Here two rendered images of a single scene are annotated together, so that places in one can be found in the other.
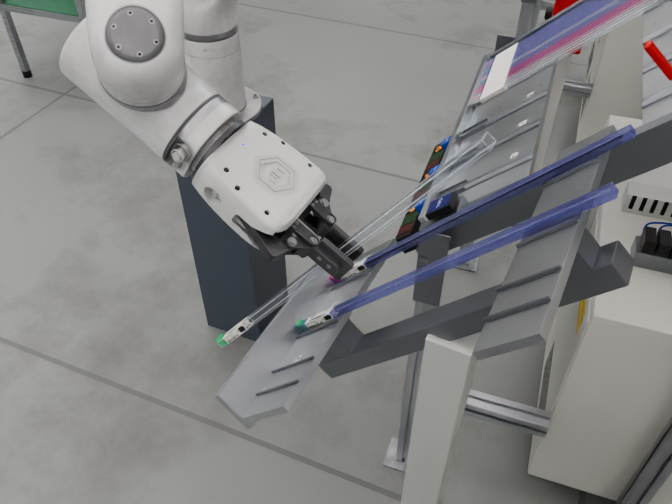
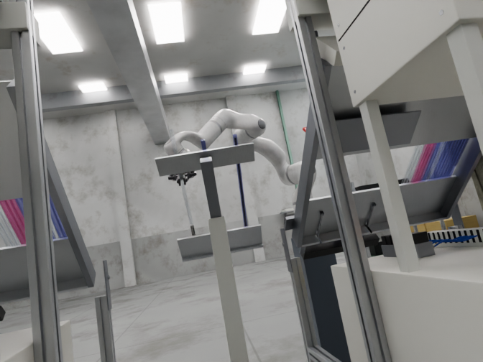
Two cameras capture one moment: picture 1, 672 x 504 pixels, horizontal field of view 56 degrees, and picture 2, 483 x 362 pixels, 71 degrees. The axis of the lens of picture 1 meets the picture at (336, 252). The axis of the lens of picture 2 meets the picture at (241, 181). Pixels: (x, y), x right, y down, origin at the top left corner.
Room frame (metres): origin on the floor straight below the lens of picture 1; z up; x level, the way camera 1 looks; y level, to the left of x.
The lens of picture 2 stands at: (-0.02, -1.26, 0.75)
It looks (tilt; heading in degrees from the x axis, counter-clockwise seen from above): 9 degrees up; 59
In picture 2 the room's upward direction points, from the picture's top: 10 degrees counter-clockwise
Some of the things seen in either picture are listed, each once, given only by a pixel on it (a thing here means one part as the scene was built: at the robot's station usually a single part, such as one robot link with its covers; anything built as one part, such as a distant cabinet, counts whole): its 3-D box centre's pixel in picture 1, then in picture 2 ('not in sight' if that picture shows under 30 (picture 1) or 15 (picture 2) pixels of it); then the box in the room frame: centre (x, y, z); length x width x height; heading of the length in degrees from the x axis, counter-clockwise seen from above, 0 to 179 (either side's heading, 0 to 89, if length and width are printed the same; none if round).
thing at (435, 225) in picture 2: not in sight; (442, 230); (6.91, 2.84, 0.20); 1.17 x 0.85 x 0.41; 67
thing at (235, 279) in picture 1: (236, 225); (323, 298); (1.28, 0.26, 0.35); 0.18 x 0.18 x 0.70; 67
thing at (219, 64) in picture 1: (214, 70); not in sight; (1.28, 0.26, 0.79); 0.19 x 0.19 x 0.18
